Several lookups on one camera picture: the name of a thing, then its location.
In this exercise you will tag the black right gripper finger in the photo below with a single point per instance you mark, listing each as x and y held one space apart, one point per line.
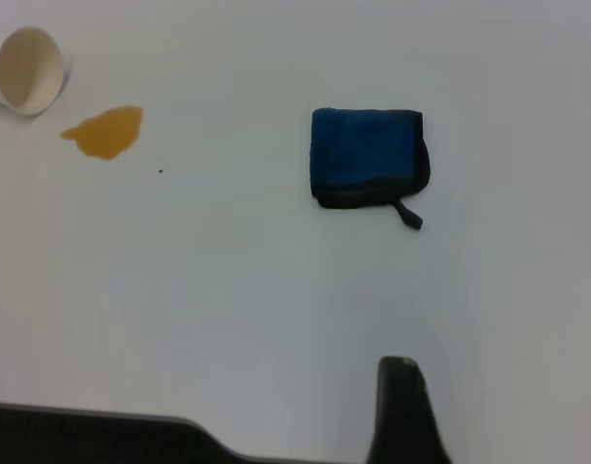
404 415

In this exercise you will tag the blue cloth with black edge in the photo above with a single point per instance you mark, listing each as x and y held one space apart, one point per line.
363 150

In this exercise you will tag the white paper coffee cup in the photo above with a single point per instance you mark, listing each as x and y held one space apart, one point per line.
29 72

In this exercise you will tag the brown liquid spill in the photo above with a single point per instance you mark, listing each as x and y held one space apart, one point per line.
106 133

